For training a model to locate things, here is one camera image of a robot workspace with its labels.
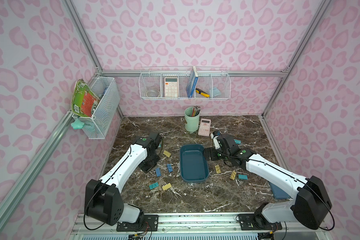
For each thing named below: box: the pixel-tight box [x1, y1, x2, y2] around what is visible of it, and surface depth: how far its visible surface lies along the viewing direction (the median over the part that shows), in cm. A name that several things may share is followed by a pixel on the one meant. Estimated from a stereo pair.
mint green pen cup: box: [184, 106, 201, 132], surface depth 108 cm
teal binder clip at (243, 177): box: [238, 174, 248, 180], surface depth 89 cm
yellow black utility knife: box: [195, 88, 211, 98], surface depth 99 cm
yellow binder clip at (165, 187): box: [162, 182, 172, 191], surface depth 86 cm
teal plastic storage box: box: [180, 144, 209, 182], surface depth 95 cm
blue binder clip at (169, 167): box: [167, 163, 174, 173], surface depth 92 cm
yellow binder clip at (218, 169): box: [214, 164, 222, 174], surface depth 92 cm
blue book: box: [186, 66, 199, 99], surface depth 89 cm
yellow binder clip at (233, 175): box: [229, 170, 237, 181], surface depth 90 cm
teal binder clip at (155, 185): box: [148, 182, 159, 190], surface depth 86 cm
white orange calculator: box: [164, 77, 179, 98], surface depth 96 cm
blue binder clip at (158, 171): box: [156, 167, 162, 177], surface depth 92 cm
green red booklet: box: [71, 78, 100, 118], surface depth 74 cm
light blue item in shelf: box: [210, 87, 221, 98], surface depth 102 cm
